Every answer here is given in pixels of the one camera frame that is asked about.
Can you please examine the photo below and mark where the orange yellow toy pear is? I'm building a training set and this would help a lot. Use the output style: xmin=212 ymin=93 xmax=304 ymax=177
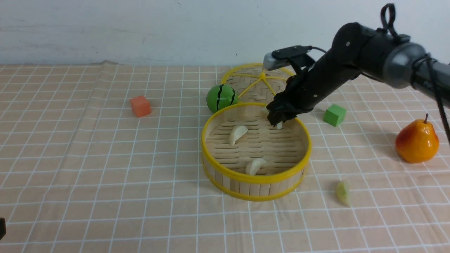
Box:
xmin=395 ymin=113 xmax=440 ymax=164

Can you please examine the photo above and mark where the black cable viewer right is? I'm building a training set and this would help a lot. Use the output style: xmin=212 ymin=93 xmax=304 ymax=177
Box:
xmin=306 ymin=3 xmax=450 ymax=145

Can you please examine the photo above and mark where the orange foam cube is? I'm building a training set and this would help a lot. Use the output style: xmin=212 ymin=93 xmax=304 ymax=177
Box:
xmin=129 ymin=96 xmax=152 ymax=117

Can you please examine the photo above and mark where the black gripper viewer left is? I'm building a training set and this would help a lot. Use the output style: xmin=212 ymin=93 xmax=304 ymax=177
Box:
xmin=0 ymin=218 xmax=7 ymax=240

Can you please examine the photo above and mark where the white dumpling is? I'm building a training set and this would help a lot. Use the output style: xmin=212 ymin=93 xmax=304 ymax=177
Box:
xmin=245 ymin=157 xmax=267 ymax=176
xmin=228 ymin=125 xmax=248 ymax=146

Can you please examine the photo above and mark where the green toy watermelon ball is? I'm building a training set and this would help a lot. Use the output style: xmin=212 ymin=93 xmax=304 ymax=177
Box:
xmin=207 ymin=84 xmax=238 ymax=113

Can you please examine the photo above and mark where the green foam cube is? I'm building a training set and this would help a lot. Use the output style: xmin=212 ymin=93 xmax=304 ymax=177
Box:
xmin=323 ymin=104 xmax=347 ymax=127

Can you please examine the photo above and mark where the black gripper viewer right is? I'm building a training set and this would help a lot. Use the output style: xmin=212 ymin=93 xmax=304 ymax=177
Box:
xmin=267 ymin=22 xmax=365 ymax=127

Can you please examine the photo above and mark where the grey wrist camera viewer right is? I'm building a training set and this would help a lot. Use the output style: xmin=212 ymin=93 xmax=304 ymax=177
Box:
xmin=263 ymin=45 xmax=313 ymax=71

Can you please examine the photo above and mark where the checkered beige tablecloth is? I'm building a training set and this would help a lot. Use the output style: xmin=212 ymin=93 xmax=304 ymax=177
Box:
xmin=0 ymin=62 xmax=449 ymax=253

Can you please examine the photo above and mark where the bamboo steamer lid yellow rim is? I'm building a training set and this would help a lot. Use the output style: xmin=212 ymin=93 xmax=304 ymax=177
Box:
xmin=220 ymin=63 xmax=294 ymax=104

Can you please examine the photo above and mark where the bamboo steamer tray yellow rim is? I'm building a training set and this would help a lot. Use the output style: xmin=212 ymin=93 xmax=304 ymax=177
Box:
xmin=201 ymin=103 xmax=312 ymax=201

